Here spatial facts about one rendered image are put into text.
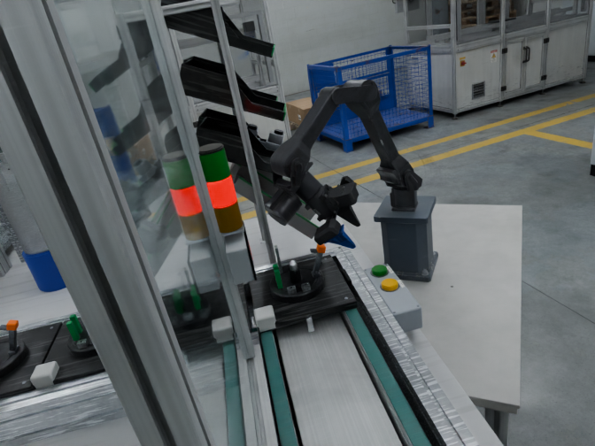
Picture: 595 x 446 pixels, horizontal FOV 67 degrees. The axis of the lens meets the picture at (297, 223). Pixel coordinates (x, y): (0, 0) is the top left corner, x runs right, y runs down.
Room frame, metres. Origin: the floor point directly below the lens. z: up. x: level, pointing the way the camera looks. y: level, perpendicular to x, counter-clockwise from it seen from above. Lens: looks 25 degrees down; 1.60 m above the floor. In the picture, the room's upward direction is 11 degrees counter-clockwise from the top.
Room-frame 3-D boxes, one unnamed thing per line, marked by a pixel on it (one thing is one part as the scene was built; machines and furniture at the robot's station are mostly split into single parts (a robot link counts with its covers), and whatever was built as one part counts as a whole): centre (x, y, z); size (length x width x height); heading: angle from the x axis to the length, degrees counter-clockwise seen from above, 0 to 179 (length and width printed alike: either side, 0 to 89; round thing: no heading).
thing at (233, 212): (0.76, 0.13, 1.28); 0.05 x 0.05 x 0.05
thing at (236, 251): (0.76, 0.13, 1.29); 0.12 x 0.05 x 0.25; 7
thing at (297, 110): (6.56, -0.83, 0.20); 1.20 x 0.80 x 0.41; 106
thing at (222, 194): (0.76, 0.13, 1.33); 0.05 x 0.05 x 0.05
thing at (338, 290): (0.96, 0.03, 0.96); 0.24 x 0.24 x 0.02; 7
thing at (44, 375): (0.91, 0.53, 1.01); 0.24 x 0.24 x 0.13; 7
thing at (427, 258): (1.13, -0.31, 0.96); 0.15 x 0.15 x 0.20; 61
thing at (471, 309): (1.15, -0.26, 0.84); 0.90 x 0.70 x 0.03; 151
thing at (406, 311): (0.90, -0.19, 0.93); 0.21 x 0.07 x 0.06; 7
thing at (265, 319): (0.86, 0.12, 0.97); 0.05 x 0.05 x 0.04; 7
